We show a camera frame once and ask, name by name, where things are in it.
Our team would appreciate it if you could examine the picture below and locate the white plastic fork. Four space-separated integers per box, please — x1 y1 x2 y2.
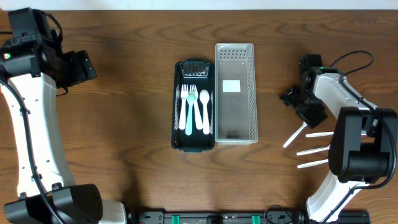
191 84 203 130
178 84 188 130
185 90 195 136

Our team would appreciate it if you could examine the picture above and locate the black plastic basket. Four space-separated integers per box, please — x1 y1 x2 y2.
171 59 215 152

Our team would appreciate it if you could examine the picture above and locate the clear plastic basket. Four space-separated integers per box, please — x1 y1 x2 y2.
215 43 258 145

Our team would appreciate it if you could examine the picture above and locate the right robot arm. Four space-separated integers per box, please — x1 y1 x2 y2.
280 54 397 223

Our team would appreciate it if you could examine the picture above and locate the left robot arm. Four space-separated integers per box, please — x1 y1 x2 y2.
1 7 127 223

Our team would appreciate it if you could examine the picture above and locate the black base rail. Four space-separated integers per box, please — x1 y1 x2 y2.
136 210 371 224

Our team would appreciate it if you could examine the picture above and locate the white plastic spoon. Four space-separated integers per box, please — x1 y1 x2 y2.
297 159 328 169
305 131 367 138
296 145 330 156
283 122 307 148
199 90 210 134

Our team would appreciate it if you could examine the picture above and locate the white label in basket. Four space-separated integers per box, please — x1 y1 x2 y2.
222 80 241 93

